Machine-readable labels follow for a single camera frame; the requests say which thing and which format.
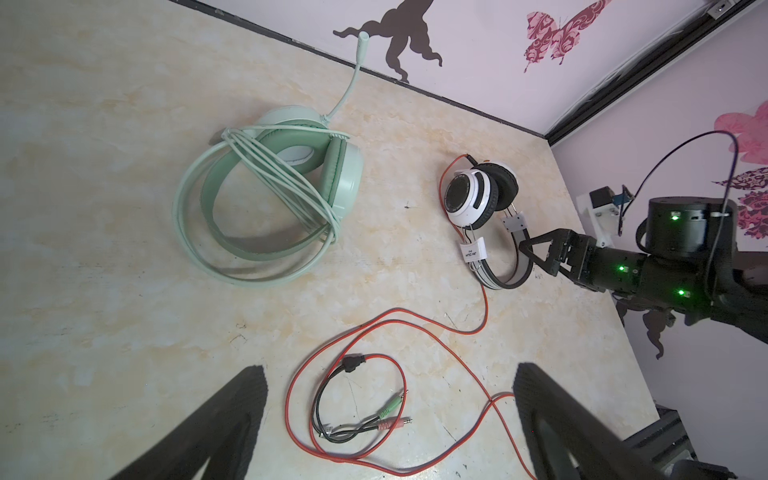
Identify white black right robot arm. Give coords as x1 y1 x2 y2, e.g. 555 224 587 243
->
519 196 767 341

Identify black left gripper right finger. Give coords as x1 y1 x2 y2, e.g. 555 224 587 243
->
514 363 664 479

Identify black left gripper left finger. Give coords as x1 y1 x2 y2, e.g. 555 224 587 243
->
114 366 268 479

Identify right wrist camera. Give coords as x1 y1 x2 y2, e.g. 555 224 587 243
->
576 185 634 248

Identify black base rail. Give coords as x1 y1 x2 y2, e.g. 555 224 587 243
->
623 405 738 479

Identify mint green headphones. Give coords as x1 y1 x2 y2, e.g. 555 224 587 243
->
172 31 371 288

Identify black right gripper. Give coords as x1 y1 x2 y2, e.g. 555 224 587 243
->
519 228 630 294

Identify mint green headphone cable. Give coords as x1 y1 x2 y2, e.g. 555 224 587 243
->
218 122 352 247

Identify white black headphones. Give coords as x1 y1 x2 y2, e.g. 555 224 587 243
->
438 154 533 290

